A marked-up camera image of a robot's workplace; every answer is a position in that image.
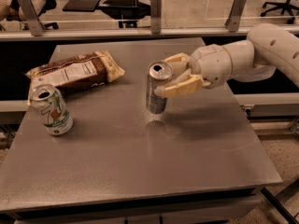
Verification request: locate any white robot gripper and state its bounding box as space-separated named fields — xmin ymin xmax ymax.
xmin=154 ymin=44 xmax=232 ymax=98

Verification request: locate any right metal glass bracket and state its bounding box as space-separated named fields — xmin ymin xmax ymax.
xmin=225 ymin=0 xmax=247 ymax=32

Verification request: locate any middle metal glass bracket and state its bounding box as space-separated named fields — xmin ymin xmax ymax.
xmin=150 ymin=0 xmax=162 ymax=34

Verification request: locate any brown white snack bag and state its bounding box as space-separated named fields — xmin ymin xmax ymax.
xmin=26 ymin=50 xmax=125 ymax=91

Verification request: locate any dark office chair left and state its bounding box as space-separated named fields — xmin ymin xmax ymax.
xmin=0 ymin=0 xmax=57 ymax=30

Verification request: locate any white green 7up can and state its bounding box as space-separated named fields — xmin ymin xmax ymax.
xmin=29 ymin=84 xmax=73 ymax=135

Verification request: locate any black desk with chair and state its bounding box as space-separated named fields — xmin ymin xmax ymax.
xmin=63 ymin=0 xmax=150 ymax=28

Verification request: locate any blue silver Red Bull can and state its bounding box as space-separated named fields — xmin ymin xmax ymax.
xmin=146 ymin=61 xmax=173 ymax=114

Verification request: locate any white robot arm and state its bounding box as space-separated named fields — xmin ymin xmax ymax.
xmin=153 ymin=23 xmax=299 ymax=98

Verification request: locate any black office chair right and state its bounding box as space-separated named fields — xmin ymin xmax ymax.
xmin=261 ymin=0 xmax=299 ymax=24

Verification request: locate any left metal glass bracket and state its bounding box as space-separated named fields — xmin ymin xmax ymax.
xmin=17 ymin=0 xmax=46 ymax=36

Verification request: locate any metal glass bracket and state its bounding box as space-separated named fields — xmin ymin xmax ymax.
xmin=17 ymin=0 xmax=46 ymax=36
xmin=150 ymin=0 xmax=162 ymax=34
xmin=225 ymin=0 xmax=247 ymax=32

